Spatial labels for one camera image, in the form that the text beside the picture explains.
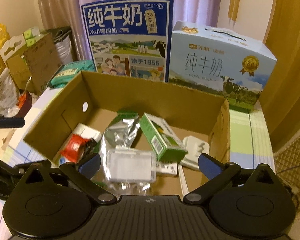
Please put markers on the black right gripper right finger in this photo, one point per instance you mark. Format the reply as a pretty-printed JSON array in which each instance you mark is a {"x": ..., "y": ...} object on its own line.
[{"x": 218, "y": 174}]

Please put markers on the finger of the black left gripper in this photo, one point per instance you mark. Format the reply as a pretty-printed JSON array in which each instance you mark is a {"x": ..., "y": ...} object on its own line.
[{"x": 13, "y": 122}]

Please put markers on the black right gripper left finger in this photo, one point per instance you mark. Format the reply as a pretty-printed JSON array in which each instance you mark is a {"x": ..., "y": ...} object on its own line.
[{"x": 81, "y": 173}]

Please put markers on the red snack packet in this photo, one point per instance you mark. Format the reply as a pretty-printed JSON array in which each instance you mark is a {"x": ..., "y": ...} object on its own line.
[{"x": 74, "y": 148}]

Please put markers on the white power adapter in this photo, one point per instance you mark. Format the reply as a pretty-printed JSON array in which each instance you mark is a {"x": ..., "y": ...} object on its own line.
[{"x": 195, "y": 147}]

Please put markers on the white Mecobalamin tablet box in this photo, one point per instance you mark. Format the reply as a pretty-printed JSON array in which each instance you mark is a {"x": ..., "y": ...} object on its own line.
[{"x": 85, "y": 132}]

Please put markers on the clear plastic container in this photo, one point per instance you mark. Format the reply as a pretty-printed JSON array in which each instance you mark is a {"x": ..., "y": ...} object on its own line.
[{"x": 128, "y": 165}]

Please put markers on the narrow white medicine box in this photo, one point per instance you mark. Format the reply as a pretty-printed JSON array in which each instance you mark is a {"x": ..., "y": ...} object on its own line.
[{"x": 167, "y": 169}]

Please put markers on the green white spray box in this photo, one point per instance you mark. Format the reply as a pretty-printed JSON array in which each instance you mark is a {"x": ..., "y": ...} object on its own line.
[{"x": 162, "y": 139}]

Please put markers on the clear plastic bag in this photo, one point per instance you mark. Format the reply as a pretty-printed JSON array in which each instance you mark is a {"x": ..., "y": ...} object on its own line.
[{"x": 9, "y": 95}]

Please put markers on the brown tray with items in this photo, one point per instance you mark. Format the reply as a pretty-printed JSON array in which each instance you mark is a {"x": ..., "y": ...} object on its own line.
[{"x": 24, "y": 103}]

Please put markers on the silver foil pouch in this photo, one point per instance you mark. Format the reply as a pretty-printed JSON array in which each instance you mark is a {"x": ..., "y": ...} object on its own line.
[{"x": 121, "y": 131}]

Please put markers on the brown cardboard box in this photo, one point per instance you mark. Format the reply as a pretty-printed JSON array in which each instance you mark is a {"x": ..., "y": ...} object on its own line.
[{"x": 96, "y": 99}]

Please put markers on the quilted beige chair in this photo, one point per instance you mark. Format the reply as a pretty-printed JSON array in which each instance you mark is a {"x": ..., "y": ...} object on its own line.
[{"x": 287, "y": 165}]

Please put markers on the green plastic snack package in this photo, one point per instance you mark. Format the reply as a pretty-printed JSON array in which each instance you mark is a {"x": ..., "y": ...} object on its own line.
[{"x": 67, "y": 72}]

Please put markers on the light blue milk carton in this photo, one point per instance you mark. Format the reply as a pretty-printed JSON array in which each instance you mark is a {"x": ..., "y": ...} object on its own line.
[{"x": 220, "y": 61}]

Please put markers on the dark blue milk carton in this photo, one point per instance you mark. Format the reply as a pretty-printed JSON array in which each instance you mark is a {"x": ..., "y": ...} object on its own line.
[{"x": 130, "y": 37}]

